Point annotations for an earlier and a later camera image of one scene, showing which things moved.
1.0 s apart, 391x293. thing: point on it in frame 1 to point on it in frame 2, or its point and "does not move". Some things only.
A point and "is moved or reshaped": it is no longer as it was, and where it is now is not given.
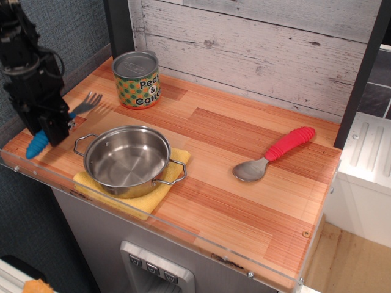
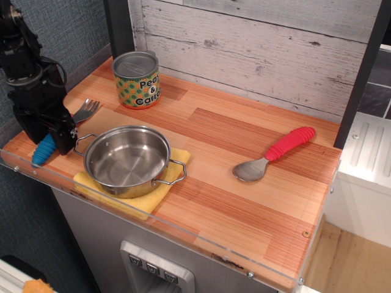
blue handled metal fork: (41, 140) is moved or reshaped
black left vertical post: (119, 25) does not move
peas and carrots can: (137, 79) does not move
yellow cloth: (143, 207) does not move
